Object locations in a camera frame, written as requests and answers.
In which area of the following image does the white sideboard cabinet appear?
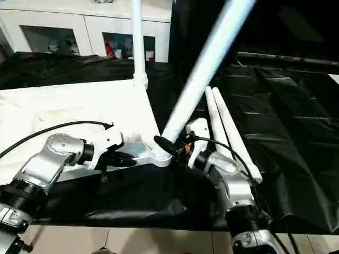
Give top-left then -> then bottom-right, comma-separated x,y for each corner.
0,0 -> 172,63

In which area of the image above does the grey metal bar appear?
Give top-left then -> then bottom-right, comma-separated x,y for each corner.
236,51 -> 339,66

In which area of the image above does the black table mat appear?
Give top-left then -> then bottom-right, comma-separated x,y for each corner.
0,51 -> 339,235

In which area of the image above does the white plastic table top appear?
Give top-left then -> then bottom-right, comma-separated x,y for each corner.
0,78 -> 173,186

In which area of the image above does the white plastic table leg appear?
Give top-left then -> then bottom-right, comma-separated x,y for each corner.
212,88 -> 263,184
131,0 -> 148,88
205,86 -> 239,165
155,0 -> 257,161

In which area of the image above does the black case with yellow label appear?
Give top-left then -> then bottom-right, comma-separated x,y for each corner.
169,0 -> 239,67

